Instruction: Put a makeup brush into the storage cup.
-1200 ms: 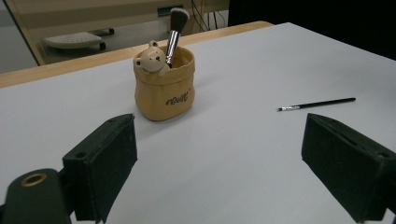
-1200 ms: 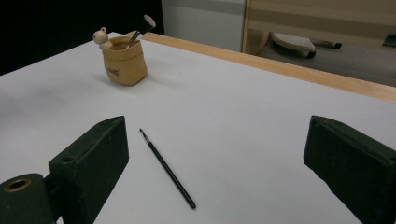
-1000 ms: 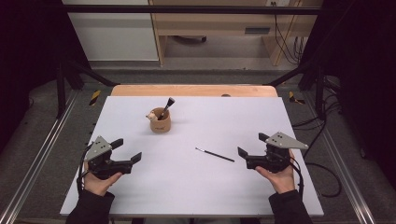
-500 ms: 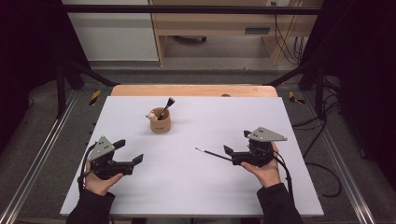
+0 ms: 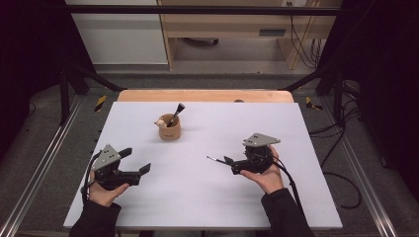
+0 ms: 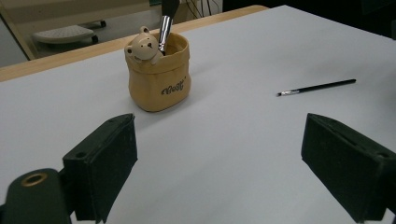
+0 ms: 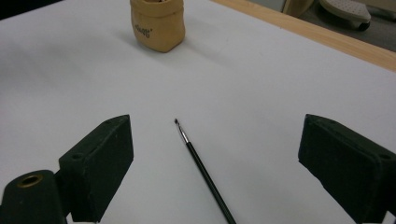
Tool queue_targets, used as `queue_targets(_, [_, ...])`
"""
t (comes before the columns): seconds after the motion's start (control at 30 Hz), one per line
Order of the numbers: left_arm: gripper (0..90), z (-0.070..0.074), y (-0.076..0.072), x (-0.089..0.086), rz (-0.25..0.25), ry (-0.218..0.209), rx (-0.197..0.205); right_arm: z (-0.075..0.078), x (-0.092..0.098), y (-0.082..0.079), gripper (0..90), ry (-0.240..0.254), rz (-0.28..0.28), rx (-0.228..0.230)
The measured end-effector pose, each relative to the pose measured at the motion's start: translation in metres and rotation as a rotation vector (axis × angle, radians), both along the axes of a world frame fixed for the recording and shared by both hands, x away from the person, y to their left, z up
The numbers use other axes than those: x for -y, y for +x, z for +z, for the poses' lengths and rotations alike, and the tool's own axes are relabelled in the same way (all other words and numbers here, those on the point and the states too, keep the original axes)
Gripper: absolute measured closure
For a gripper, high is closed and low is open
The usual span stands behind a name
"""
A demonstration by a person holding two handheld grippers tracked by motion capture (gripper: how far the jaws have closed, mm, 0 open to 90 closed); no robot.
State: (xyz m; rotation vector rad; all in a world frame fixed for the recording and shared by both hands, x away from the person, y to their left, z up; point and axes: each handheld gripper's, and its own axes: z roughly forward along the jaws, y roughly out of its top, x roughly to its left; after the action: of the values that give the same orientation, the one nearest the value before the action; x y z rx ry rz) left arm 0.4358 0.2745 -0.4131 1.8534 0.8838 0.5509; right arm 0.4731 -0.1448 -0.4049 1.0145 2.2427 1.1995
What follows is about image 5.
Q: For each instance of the white cabinet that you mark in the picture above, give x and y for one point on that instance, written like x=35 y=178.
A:
x=122 y=39

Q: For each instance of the person's left hand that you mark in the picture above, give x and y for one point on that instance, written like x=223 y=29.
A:
x=105 y=196

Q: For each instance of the person's right hand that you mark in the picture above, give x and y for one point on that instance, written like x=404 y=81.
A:
x=270 y=179

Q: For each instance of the black curtain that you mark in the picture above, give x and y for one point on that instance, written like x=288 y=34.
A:
x=385 y=65
x=29 y=49

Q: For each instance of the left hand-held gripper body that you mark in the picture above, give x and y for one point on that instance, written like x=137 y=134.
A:
x=112 y=176

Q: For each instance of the black metal stand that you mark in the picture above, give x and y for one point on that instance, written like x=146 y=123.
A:
x=64 y=95
x=338 y=98

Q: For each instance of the light wooden desk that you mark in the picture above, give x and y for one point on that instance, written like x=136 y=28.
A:
x=227 y=26

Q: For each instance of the light wooden table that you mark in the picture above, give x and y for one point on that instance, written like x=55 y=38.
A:
x=204 y=95

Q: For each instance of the thick black makeup brush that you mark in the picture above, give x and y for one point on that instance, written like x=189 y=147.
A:
x=179 y=110

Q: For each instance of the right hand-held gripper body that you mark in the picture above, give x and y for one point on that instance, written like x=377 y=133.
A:
x=257 y=161

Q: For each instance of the black horizontal frame bar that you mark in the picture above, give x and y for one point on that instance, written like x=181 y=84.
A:
x=197 y=10

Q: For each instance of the aluminium floor rail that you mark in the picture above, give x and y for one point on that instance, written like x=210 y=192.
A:
x=42 y=161
x=362 y=177

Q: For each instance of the wooden brush holder with animal figure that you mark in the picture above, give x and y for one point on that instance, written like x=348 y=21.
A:
x=169 y=128

